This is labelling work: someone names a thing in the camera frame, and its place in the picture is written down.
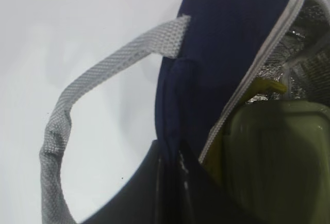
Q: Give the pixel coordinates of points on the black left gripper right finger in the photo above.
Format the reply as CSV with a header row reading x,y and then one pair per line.
x,y
201,201

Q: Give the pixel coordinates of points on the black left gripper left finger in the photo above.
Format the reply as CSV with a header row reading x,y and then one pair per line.
x,y
140,199

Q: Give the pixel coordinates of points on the glass container green lid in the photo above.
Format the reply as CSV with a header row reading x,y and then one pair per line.
x,y
272,158

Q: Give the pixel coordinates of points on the navy insulated lunch bag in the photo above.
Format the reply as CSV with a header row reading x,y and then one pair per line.
x,y
211,53

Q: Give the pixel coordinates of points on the yellow banana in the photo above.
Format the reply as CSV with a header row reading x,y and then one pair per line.
x,y
263,86

